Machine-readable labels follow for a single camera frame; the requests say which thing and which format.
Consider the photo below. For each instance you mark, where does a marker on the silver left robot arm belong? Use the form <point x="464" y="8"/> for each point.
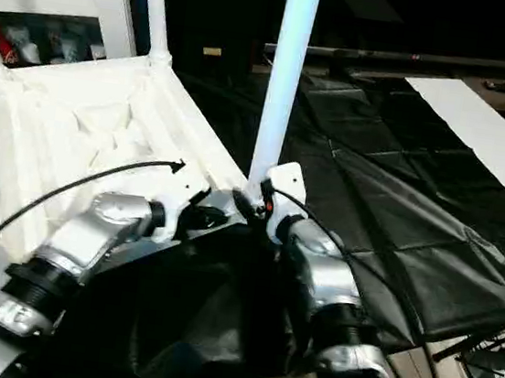
<point x="91" y="229"/>

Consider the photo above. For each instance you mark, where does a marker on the white jar behind glass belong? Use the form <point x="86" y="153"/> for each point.
<point x="98" y="51"/>

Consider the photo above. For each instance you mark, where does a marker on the black work mat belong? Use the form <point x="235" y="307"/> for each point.
<point x="417" y="195"/>

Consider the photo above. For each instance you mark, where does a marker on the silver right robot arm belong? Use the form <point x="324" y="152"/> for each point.
<point x="329" y="277"/>

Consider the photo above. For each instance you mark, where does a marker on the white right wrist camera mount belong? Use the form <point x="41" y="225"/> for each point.
<point x="288" y="179"/>

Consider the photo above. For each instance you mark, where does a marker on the black tripod leg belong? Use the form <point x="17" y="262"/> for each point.
<point x="458" y="349"/>

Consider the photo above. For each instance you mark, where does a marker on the white bottle behind glass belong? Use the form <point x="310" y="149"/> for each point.
<point x="29" y="53"/>

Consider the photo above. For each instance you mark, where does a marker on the red packet behind glass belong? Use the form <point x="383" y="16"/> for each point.
<point x="8" y="53"/>

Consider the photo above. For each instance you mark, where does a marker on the white plastic table top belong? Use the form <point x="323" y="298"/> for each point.
<point x="106" y="102"/>

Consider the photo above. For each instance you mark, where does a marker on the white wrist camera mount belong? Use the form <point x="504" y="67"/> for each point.
<point x="288" y="179"/>
<point x="168" y="220"/>

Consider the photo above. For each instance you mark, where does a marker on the white glass-door cabinet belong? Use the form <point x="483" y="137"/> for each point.
<point x="73" y="1"/>

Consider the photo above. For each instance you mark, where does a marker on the long black bar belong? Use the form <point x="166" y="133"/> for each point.
<point x="388" y="56"/>

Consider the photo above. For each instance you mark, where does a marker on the small yellow label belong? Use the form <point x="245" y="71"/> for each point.
<point x="212" y="50"/>

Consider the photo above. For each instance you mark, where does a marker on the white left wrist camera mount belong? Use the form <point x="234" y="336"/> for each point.
<point x="168" y="220"/>

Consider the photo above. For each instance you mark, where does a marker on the flat white sheet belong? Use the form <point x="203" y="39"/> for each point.
<point x="494" y="135"/>

